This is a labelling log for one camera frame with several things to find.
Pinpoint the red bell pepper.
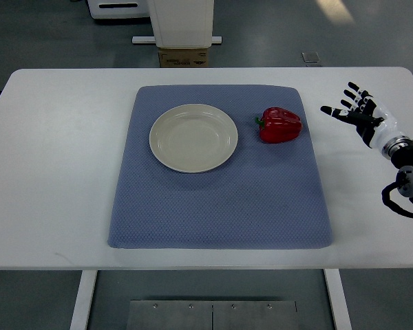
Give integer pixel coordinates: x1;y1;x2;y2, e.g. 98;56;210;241
255;107;303;144

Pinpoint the metal floor plate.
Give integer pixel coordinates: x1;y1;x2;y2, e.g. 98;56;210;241
127;300;299;329

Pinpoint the grey floor socket cover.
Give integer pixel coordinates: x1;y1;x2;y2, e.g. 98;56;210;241
301;52;321;63

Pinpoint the brown cardboard box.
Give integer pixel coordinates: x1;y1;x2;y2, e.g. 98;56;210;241
158;48;209;68

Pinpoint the cream round plate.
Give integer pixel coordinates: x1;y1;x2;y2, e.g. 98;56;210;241
149;104;238;173

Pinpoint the white cabinet with slot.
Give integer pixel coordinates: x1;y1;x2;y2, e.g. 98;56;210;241
86;0;149;19

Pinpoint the white machine column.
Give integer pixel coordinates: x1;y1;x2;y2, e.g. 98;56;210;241
131;0;222;49

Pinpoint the blue textured mat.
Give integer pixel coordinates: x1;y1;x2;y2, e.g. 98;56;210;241
108;85;332;250

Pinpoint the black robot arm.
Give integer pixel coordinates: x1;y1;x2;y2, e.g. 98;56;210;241
381;136;413;219

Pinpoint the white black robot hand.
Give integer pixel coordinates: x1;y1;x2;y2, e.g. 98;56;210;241
320;82;412;159

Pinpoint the white table frame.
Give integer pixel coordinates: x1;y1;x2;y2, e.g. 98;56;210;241
70;269;352;329

